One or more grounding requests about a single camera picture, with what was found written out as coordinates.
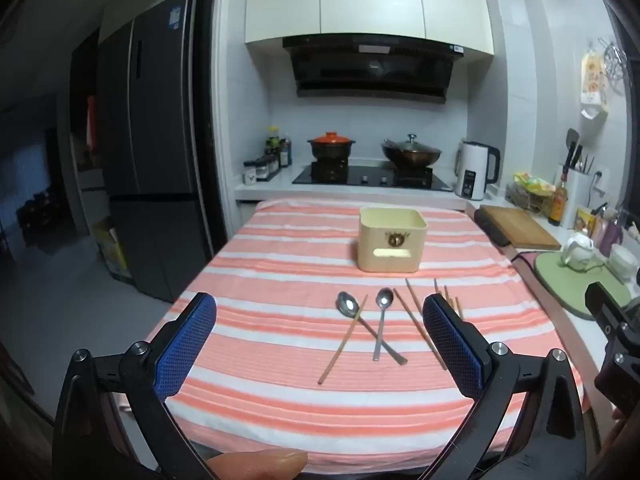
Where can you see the person's left hand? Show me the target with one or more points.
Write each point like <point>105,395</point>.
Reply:
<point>260,465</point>

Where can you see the white knife holder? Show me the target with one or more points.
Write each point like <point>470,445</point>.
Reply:
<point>577,195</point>

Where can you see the black clay pot orange lid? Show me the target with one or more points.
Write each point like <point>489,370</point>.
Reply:
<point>331,147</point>

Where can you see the white wall cabinets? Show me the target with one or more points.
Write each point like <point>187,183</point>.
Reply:
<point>370,0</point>

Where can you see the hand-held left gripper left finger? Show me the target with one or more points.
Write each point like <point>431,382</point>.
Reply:
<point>185,340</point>

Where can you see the cream plastic utensil holder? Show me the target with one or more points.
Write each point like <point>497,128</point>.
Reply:
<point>392,232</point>

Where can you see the dark shelf unit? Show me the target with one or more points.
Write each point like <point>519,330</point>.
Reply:
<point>87,120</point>

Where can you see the white cup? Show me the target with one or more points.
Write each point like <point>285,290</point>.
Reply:
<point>622,260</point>

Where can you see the wooden cutting board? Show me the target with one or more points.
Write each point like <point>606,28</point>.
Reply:
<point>520,227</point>

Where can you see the black wok with lid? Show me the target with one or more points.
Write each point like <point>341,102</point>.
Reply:
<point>412,155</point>

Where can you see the hanging plastic bag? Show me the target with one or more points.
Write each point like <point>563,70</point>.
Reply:
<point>594,85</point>

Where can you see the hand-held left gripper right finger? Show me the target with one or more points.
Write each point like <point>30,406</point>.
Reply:
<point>452,340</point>

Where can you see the grey spatula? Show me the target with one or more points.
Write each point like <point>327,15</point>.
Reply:
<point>572,139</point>

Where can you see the white electric kettle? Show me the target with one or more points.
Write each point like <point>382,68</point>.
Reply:
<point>472,172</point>

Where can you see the white teapot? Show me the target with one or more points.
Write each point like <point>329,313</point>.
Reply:
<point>577,252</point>

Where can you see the dark seasoning bottle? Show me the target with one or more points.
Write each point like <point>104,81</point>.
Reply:
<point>285,152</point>

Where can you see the green mat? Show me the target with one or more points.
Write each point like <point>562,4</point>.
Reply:
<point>565,285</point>

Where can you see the black gas stove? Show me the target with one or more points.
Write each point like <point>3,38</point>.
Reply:
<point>370,177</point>

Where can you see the black rack of spice jars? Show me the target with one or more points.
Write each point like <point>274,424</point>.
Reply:
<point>267,166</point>

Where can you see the black range hood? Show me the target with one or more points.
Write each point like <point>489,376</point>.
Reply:
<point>370,67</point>

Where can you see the purple bottle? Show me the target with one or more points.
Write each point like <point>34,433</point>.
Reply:
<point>611,237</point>

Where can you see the white wall socket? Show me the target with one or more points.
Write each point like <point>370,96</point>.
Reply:
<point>600,180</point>

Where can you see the pink white striped tablecloth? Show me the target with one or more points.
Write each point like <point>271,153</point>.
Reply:
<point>280,400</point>

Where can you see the yellow capped oil bottle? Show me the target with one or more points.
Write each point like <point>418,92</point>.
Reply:
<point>273,142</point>

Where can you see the yellow printed mug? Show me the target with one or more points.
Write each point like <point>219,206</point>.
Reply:
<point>583,221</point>

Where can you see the dark grey refrigerator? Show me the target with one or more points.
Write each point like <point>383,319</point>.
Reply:
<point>150,160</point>

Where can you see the dark cutting board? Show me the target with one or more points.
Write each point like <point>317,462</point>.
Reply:
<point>487,227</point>

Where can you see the metal spoon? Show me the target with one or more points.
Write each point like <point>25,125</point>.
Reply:
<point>346,305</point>
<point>385,298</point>

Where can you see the white spice jar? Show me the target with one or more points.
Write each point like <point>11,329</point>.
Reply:
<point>248,174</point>

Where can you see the brown sauce bottle red label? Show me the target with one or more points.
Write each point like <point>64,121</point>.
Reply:
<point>557,205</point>

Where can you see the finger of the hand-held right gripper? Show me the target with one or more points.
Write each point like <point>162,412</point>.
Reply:
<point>602,300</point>

